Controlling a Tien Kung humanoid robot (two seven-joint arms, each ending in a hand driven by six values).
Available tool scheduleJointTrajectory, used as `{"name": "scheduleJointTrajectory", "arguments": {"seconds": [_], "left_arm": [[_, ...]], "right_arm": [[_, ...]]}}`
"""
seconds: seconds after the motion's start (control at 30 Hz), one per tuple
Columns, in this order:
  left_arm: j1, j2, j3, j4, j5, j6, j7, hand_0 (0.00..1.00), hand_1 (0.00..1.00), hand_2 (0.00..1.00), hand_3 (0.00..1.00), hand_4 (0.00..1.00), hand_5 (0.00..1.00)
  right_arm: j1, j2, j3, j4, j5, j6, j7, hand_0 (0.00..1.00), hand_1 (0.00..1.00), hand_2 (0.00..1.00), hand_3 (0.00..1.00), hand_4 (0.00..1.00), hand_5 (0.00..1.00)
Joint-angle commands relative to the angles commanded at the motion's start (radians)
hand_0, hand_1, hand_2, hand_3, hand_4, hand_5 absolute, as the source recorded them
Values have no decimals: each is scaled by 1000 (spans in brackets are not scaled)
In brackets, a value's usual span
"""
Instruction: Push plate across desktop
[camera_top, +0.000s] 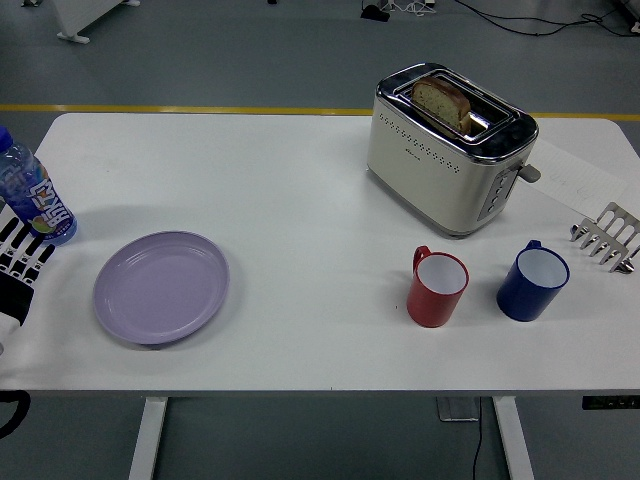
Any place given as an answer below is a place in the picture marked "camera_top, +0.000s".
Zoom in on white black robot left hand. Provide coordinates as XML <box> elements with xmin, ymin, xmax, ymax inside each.
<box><xmin>0</xmin><ymin>202</ymin><xmax>56</xmax><ymax>359</ymax></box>

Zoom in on purple round plate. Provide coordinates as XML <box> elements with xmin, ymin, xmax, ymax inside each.
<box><xmin>92</xmin><ymin>230</ymin><xmax>231</xmax><ymax>346</ymax></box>

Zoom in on blue drink bottle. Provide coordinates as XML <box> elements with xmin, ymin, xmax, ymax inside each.
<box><xmin>0</xmin><ymin>125</ymin><xmax>78</xmax><ymax>247</ymax></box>

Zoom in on white furniture base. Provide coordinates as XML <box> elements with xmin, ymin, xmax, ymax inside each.
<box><xmin>52</xmin><ymin>0</ymin><xmax>142</xmax><ymax>44</ymax></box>

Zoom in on red mug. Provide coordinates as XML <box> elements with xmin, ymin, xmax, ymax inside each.
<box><xmin>406</xmin><ymin>245</ymin><xmax>471</xmax><ymax>329</ymax></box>

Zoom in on cream silver toaster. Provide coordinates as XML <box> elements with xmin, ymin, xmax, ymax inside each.
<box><xmin>364</xmin><ymin>62</ymin><xmax>542</xmax><ymax>240</ymax></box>

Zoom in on grey box under table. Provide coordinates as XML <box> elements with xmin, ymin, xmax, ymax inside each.
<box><xmin>436</xmin><ymin>397</ymin><xmax>481</xmax><ymax>423</ymax></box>

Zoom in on brown bread slice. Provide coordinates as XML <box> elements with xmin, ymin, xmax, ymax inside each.
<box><xmin>410</xmin><ymin>75</ymin><xmax>473</xmax><ymax>135</ymax></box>

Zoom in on blue mug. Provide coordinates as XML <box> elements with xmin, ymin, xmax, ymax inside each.
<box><xmin>495</xmin><ymin>240</ymin><xmax>571</xmax><ymax>323</ymax></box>

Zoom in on white paper sheet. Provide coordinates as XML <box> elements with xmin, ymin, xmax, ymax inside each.
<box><xmin>524</xmin><ymin>138</ymin><xmax>629</xmax><ymax>221</ymax></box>

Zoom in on black table control panel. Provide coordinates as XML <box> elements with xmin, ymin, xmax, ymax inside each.
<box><xmin>582</xmin><ymin>395</ymin><xmax>640</xmax><ymax>411</ymax></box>

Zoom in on silver metal toast rack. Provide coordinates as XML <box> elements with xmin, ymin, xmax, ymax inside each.
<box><xmin>569</xmin><ymin>201</ymin><xmax>640</xmax><ymax>275</ymax></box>

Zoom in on black cable under table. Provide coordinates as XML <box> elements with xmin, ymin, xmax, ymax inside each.
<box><xmin>469</xmin><ymin>398</ymin><xmax>485</xmax><ymax>480</ymax></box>

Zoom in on white wire bundle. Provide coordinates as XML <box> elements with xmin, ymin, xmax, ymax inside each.
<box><xmin>388</xmin><ymin>0</ymin><xmax>436</xmax><ymax>15</ymax></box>

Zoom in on black floor cable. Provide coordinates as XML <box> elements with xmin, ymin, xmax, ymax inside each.
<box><xmin>452</xmin><ymin>0</ymin><xmax>640</xmax><ymax>39</ymax></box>

